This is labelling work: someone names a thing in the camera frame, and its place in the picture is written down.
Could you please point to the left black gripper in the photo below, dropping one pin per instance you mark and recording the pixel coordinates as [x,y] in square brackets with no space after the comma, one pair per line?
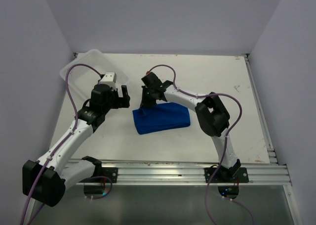
[122,102]

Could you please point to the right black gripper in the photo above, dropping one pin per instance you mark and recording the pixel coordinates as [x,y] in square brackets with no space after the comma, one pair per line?
[145,103]

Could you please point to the blue towel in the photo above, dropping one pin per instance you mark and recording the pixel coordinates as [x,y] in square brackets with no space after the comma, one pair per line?
[161,117]

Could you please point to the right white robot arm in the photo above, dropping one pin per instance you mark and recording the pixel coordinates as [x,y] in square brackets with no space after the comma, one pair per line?
[212,115]

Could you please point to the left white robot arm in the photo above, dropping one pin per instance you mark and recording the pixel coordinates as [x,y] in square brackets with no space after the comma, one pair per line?
[47,179]

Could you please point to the white plastic basket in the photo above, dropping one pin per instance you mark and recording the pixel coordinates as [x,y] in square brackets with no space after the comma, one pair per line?
[82,79]

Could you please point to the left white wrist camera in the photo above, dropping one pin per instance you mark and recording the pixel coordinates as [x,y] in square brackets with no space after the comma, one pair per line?
[109,79]

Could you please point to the aluminium mounting rail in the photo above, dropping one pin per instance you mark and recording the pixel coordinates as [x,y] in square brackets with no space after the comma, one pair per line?
[183,173]

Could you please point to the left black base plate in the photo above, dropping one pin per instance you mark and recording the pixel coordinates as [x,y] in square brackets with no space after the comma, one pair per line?
[108,174]

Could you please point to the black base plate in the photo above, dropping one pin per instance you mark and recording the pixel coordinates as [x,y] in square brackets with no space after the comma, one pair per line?
[240,176]
[108,174]

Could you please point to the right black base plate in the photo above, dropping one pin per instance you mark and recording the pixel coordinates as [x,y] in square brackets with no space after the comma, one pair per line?
[240,176]

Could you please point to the right side aluminium rail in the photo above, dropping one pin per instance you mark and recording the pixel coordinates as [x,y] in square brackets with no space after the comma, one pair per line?
[269,145]

